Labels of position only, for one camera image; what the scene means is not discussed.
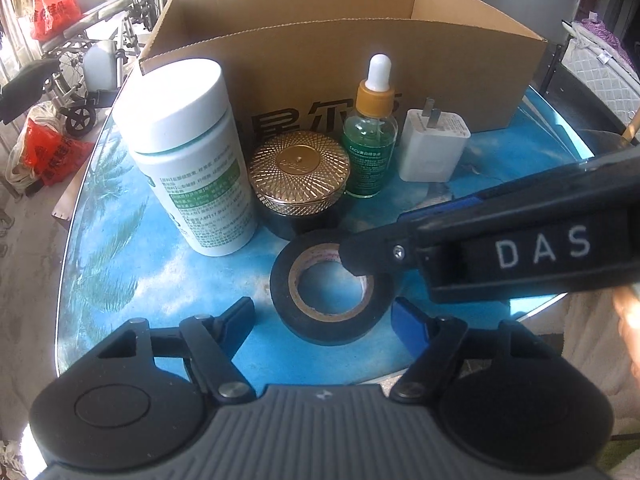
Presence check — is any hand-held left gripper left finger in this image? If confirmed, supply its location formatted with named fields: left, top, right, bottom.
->
left=97, top=296, right=256, bottom=403

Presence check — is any black seat cushion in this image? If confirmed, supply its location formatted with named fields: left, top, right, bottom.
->
left=0, top=57, right=61, bottom=106

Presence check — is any black jar with gold lid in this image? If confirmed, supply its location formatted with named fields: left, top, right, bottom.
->
left=249, top=130, right=352, bottom=241

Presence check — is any red plastic bag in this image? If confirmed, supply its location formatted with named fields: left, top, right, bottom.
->
left=31, top=0, right=82, bottom=41
left=5, top=102, right=96, bottom=196

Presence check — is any black tape roll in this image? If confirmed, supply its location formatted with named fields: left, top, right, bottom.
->
left=270, top=230, right=401, bottom=346

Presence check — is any white bottle with green label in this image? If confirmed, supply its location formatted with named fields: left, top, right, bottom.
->
left=112, top=58, right=258, bottom=257

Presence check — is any green dropper bottle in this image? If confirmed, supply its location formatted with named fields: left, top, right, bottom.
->
left=342, top=54, right=399, bottom=200

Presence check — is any wheelchair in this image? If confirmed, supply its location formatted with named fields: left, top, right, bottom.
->
left=42, top=0, right=173, bottom=137

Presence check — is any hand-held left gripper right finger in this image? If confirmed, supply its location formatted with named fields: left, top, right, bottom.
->
left=390, top=296, right=553, bottom=403

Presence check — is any grey plastic container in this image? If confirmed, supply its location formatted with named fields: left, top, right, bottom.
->
left=81, top=41, right=127, bottom=92

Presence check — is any person's right hand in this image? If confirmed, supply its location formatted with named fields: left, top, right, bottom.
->
left=612, top=285, right=640, bottom=333

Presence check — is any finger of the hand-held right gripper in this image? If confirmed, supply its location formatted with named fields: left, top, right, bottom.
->
left=339, top=219, right=432, bottom=277
left=397, top=180, right=551, bottom=224

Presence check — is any white charger plug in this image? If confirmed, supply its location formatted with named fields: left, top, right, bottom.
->
left=398, top=97, right=472, bottom=183

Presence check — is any white quilted bag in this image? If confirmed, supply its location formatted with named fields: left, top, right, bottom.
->
left=560, top=20, right=640, bottom=126

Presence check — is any black metal stand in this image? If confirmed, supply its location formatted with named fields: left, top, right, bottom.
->
left=542, top=40, right=571, bottom=98

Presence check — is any cardboard box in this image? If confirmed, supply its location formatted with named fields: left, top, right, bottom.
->
left=137, top=0, right=549, bottom=136

